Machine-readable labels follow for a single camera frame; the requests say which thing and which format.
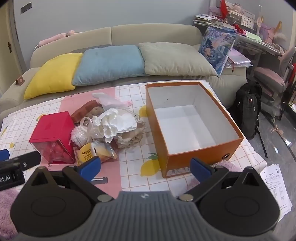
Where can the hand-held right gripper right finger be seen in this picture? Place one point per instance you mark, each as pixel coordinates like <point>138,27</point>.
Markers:
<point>199,167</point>

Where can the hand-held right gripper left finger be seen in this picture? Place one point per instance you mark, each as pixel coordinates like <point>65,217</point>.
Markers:
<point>89,166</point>

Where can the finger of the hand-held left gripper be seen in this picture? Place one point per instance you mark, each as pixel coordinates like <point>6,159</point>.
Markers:
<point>29,160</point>
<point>4,154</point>

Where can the orange cardboard box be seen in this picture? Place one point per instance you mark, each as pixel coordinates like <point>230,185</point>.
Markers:
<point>175,162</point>

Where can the brown sponge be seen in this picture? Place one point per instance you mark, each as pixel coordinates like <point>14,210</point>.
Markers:
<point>83,112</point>

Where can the brown plush toy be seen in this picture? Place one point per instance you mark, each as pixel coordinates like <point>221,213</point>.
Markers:
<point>96,111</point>

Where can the red soft toy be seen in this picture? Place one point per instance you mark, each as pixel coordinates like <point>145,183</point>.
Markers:
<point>239,29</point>

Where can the yellow snack packet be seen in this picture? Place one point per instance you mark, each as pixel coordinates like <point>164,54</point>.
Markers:
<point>85,153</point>

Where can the purple fluffy cloth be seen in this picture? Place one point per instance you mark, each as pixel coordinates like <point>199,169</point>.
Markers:
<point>7,208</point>

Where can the clear bag with white ball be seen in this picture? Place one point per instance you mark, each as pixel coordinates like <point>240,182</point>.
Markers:
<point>81,136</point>

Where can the red lidded clear container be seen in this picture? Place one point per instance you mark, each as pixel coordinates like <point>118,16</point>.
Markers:
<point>53,127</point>

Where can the beige mesh bag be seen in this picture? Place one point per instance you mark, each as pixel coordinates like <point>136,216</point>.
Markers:
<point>131,139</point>

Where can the white crumpled tissue bag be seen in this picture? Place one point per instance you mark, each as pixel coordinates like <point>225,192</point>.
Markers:
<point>118,122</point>

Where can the white plastic bag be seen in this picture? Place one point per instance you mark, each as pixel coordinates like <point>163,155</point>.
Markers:
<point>108,100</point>

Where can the pink cloth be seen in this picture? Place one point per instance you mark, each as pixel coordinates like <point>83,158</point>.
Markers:
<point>126,103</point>

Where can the small brown stand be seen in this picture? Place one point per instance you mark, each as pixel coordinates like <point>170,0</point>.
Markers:
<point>20,80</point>

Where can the black backpack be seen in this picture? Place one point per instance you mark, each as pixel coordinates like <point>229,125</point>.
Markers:
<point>247,109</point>

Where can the white printed paper sheets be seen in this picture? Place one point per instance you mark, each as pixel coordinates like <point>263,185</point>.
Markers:
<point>275,190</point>

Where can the yellow pillow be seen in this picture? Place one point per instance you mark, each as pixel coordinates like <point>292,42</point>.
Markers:
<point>50,76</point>

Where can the grey door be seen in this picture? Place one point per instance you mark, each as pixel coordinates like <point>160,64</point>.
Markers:
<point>7,58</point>

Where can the light blue pillow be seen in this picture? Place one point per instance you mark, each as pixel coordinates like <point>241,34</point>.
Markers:
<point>108,62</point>

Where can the beige pillow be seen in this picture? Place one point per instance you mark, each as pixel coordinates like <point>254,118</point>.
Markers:
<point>175,60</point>

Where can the pink desk chair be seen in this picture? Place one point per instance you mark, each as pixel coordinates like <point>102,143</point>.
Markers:
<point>268,81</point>

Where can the lilac plastic folders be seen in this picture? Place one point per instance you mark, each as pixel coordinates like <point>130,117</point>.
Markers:
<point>238,58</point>

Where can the blue cartoon printed pillow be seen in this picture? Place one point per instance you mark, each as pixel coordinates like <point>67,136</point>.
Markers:
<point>217,48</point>

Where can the pink plush toy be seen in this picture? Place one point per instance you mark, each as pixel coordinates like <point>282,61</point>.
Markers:
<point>55,38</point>

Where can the grey desk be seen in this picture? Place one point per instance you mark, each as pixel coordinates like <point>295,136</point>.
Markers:
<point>252,40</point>

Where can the stack of books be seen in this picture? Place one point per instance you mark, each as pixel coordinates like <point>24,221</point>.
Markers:
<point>208,20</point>

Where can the purple plush bag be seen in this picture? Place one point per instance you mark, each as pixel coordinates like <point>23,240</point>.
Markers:
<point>270,31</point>

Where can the white cardboard box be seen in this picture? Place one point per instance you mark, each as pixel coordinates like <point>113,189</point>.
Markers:
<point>245,19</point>

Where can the red hanging ornament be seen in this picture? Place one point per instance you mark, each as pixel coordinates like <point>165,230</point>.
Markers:
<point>223,8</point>

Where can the dark wall panel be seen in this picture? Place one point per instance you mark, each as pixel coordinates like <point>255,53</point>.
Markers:
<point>26,7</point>

